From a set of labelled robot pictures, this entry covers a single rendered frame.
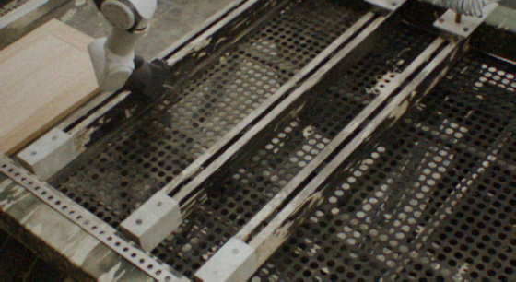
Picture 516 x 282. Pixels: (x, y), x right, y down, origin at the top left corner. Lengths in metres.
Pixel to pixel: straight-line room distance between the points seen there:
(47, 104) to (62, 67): 0.16
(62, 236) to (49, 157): 0.25
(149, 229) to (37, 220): 0.27
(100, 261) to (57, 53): 0.84
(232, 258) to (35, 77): 0.93
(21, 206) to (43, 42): 0.70
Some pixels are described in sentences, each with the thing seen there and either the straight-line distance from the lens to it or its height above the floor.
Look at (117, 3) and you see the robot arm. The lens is 1.63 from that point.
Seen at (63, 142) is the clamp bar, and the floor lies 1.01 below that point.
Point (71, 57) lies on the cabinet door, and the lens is 2.30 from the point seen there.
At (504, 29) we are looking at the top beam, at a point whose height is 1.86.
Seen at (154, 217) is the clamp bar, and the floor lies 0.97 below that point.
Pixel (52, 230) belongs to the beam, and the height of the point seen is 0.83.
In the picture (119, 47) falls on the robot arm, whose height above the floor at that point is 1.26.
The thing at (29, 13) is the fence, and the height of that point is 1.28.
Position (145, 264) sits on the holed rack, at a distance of 1.65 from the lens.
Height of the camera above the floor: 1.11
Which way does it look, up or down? 5 degrees up
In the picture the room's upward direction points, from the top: 30 degrees clockwise
